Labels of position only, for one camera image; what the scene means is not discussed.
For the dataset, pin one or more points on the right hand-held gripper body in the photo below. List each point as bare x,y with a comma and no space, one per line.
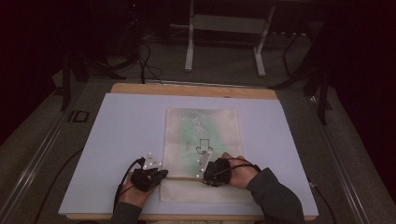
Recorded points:
218,172

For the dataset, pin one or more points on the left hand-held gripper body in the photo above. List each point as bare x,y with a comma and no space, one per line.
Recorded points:
144,180

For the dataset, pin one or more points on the black tripod stand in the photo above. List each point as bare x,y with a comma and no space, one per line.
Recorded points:
322,93
67,81

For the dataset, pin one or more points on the metal floor rail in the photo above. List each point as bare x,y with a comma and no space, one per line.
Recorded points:
28,174
342,168

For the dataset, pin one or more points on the person's left hand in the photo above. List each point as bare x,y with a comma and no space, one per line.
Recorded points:
137,196

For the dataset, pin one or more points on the person's right hand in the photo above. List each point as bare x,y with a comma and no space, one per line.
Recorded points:
241,174

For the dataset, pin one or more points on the white metal stand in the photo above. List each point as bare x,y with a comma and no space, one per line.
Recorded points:
229,23

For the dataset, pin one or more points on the green cloth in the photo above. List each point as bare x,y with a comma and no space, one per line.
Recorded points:
190,137

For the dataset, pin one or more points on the pale blue table mat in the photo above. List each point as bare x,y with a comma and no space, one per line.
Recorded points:
130,124

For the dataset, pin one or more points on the wooden table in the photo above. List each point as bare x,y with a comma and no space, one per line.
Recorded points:
193,90

